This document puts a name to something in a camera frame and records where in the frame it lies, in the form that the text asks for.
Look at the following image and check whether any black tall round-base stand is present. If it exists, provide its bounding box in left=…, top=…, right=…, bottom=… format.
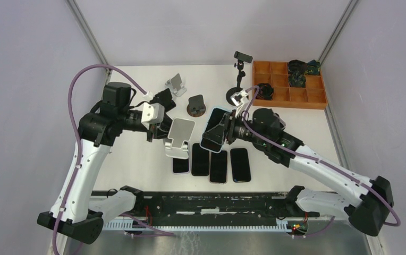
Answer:
left=225, top=51, right=253, bottom=106

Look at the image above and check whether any purple case phone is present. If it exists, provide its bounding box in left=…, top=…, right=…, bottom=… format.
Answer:
left=172, top=158, right=190, bottom=174

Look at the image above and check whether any orange compartment tray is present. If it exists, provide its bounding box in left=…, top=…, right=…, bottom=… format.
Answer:
left=251, top=61, right=328, bottom=110

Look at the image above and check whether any black folding phone stand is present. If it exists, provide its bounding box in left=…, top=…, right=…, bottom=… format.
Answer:
left=152, top=88, right=176, bottom=113

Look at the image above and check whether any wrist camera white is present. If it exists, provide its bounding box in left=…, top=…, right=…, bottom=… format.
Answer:
left=141, top=103, right=165, bottom=130
left=230, top=90, right=250, bottom=117

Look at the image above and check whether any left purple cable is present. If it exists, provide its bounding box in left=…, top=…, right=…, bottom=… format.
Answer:
left=52, top=64, right=151, bottom=255

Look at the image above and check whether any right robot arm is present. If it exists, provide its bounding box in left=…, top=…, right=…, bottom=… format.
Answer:
left=200, top=108, right=395, bottom=236

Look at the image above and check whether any white cable duct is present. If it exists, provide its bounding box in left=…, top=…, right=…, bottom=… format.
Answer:
left=103, top=218, right=292, bottom=233

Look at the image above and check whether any purple cable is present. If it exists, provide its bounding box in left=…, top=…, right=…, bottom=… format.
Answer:
left=241, top=85, right=402, bottom=227
left=52, top=64, right=151, bottom=255

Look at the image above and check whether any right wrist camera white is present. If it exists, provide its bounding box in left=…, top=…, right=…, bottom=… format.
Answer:
left=230, top=90, right=250, bottom=117

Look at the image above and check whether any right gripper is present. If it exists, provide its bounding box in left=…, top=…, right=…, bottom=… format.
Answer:
left=202, top=109, right=269, bottom=147

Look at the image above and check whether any black lens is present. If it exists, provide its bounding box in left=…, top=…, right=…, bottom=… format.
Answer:
left=256, top=83, right=274, bottom=100

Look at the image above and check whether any silver folding phone stand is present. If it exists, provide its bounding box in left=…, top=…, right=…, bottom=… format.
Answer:
left=165, top=73, right=187, bottom=97

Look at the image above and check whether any light blue case phone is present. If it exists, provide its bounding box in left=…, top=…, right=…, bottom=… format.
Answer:
left=200, top=107, right=232, bottom=153

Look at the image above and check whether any white small phone stand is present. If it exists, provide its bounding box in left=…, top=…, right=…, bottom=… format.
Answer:
left=163, top=117, right=196, bottom=159

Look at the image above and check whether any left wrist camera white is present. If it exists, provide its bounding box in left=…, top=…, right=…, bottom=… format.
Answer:
left=141, top=103, right=165, bottom=130

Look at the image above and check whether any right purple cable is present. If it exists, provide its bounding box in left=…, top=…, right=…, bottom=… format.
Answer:
left=241, top=85, right=402, bottom=227

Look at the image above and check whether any round wooden phone stand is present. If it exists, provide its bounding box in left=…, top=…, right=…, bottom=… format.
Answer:
left=187, top=95, right=206, bottom=117

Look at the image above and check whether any black phone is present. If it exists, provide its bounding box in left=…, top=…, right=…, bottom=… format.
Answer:
left=191, top=143, right=210, bottom=176

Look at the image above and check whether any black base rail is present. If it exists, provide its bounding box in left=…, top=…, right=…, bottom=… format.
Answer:
left=90, top=191, right=320, bottom=228

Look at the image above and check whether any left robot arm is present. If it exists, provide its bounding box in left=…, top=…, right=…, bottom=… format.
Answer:
left=37, top=82, right=172, bottom=244

